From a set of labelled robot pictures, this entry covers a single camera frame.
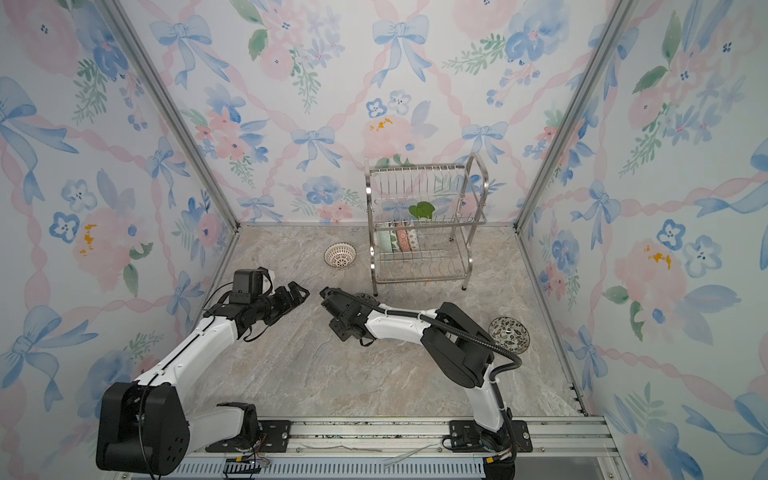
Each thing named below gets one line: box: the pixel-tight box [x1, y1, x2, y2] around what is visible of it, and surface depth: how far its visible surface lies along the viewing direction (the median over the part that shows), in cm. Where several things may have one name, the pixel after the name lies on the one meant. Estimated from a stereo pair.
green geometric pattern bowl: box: [407, 229, 420, 252], surface depth 102 cm
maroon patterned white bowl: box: [324, 242, 357, 269], surface depth 109 cm
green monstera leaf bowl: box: [391, 230, 402, 254], surface depth 102 cm
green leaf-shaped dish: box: [408, 201, 435, 219], surface depth 88 cm
